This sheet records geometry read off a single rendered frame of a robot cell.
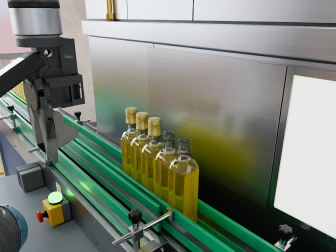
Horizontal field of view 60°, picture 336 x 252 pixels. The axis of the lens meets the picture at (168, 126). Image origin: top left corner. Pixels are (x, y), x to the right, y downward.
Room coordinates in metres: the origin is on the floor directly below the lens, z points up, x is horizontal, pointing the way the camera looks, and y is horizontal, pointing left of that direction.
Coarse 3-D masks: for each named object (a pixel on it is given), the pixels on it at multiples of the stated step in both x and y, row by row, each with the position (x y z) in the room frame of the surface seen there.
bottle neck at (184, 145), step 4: (180, 140) 0.62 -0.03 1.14; (184, 140) 0.64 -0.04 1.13; (188, 140) 0.62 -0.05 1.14; (180, 144) 0.62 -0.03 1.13; (184, 144) 0.61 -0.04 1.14; (188, 144) 0.61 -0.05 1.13; (180, 148) 0.62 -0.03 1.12; (184, 148) 0.61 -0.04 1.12; (188, 148) 0.62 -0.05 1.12; (180, 152) 0.61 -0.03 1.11; (184, 152) 0.61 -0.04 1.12; (188, 152) 0.62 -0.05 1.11; (180, 156) 0.62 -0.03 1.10; (184, 156) 0.61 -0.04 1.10; (188, 156) 0.62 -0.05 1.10; (184, 160) 0.61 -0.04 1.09
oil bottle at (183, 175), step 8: (176, 160) 0.62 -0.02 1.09; (192, 160) 0.62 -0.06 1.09; (176, 168) 0.61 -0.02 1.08; (184, 168) 0.60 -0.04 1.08; (192, 168) 0.61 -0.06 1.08; (176, 176) 0.60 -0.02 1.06; (184, 176) 0.59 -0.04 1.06; (192, 176) 0.61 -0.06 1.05; (176, 184) 0.60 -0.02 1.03; (184, 184) 0.59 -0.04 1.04; (192, 184) 0.61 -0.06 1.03; (176, 192) 0.60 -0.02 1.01; (184, 192) 0.59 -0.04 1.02; (192, 192) 0.61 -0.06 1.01; (176, 200) 0.60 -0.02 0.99; (184, 200) 0.59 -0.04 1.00; (192, 200) 0.61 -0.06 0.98; (176, 208) 0.60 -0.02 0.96; (184, 208) 0.59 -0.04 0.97; (192, 208) 0.61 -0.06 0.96; (192, 216) 0.61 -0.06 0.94
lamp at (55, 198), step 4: (52, 192) 0.84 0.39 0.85; (56, 192) 0.84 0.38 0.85; (48, 196) 0.82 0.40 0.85; (52, 196) 0.82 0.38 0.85; (56, 196) 0.82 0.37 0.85; (60, 196) 0.83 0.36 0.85; (48, 200) 0.82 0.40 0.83; (52, 200) 0.81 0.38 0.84; (56, 200) 0.81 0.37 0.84; (60, 200) 0.82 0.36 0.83; (52, 204) 0.81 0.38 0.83
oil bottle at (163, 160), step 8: (160, 152) 0.66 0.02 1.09; (168, 152) 0.66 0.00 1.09; (176, 152) 0.66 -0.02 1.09; (160, 160) 0.65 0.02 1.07; (168, 160) 0.64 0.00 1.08; (160, 168) 0.65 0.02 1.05; (168, 168) 0.63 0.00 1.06; (160, 176) 0.65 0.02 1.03; (168, 176) 0.63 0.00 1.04; (160, 184) 0.65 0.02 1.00; (168, 184) 0.63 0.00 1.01; (160, 192) 0.65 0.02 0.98; (168, 192) 0.63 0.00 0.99; (168, 200) 0.63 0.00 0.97
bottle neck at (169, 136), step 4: (164, 132) 0.67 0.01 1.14; (168, 132) 0.68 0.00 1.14; (172, 132) 0.67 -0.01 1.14; (164, 136) 0.66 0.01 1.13; (168, 136) 0.66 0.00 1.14; (172, 136) 0.66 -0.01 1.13; (164, 140) 0.66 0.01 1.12; (168, 140) 0.66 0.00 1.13; (172, 140) 0.66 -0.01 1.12; (164, 144) 0.66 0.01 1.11; (168, 144) 0.66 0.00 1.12; (172, 144) 0.66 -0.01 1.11; (164, 148) 0.66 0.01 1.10; (168, 148) 0.66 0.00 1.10; (172, 148) 0.66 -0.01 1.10
